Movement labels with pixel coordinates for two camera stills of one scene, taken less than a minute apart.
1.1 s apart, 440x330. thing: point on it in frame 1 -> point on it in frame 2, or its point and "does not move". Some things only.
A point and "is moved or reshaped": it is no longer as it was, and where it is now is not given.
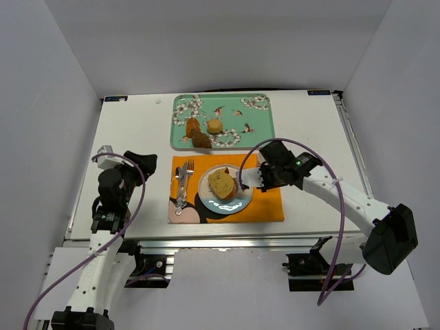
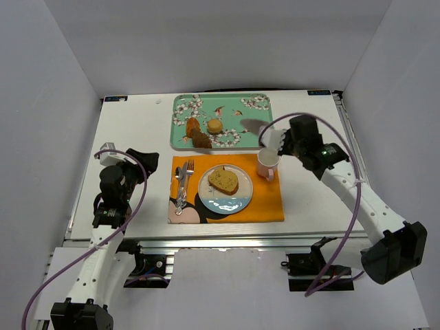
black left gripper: x=136 y=166 does not move
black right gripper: x=265 y=176 -> x=287 y=144
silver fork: x=190 y=172 does not move
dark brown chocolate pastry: x=200 y=139 does not move
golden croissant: x=192 y=124 does not move
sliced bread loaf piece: x=222 y=183 is moved or reshaped
